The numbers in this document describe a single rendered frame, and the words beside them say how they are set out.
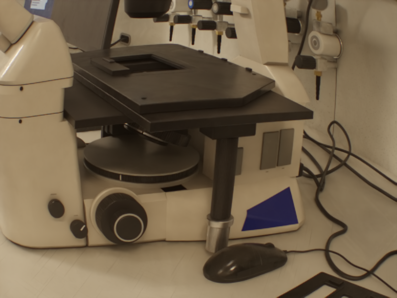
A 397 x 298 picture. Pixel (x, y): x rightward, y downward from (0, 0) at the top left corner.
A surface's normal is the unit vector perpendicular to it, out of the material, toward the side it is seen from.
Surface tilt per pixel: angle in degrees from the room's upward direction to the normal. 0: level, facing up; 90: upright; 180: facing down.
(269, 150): 90
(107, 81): 0
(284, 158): 90
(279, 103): 0
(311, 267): 0
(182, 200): 64
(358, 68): 90
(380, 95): 90
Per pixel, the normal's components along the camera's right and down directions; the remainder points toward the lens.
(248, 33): -0.87, 0.33
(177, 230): 0.16, 0.31
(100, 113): 0.06, -0.95
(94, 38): -0.88, 0.02
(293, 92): 0.34, -0.56
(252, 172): 0.47, 0.29
